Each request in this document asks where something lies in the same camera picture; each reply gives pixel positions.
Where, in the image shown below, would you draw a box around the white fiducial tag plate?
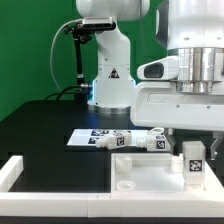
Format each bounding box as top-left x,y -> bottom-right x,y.
67,129 -> 147,146

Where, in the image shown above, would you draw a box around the black cables on table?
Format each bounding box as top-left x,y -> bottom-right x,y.
44,83 -> 94,101

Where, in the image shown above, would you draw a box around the grey camera cable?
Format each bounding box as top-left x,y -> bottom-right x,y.
49,18 -> 84,93

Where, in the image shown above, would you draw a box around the black camera stand pole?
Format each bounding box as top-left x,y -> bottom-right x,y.
64,24 -> 92,102

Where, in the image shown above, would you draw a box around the white U-shaped fence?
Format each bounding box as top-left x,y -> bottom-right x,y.
0,156 -> 224,218

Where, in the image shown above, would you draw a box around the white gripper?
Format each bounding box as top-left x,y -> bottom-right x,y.
130,56 -> 224,160

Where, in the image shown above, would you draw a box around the grey camera on stand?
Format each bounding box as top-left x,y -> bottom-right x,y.
82,17 -> 113,30

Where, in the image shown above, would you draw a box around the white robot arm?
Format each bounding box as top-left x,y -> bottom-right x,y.
76,0 -> 224,132

